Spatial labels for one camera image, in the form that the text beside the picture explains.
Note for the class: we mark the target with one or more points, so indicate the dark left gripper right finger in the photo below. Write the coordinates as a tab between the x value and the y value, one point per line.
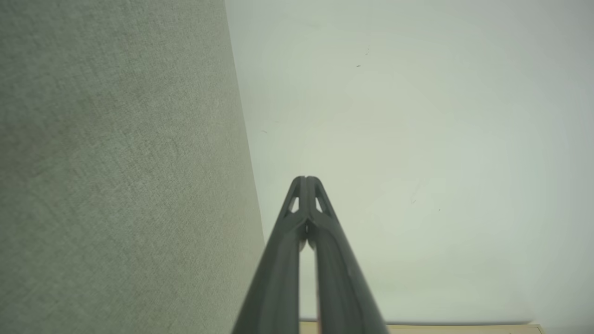
338	278

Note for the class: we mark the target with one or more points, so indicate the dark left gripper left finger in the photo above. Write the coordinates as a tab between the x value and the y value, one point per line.
278	278

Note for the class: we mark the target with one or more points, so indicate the grey fabric panel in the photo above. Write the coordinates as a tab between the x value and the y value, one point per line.
120	167

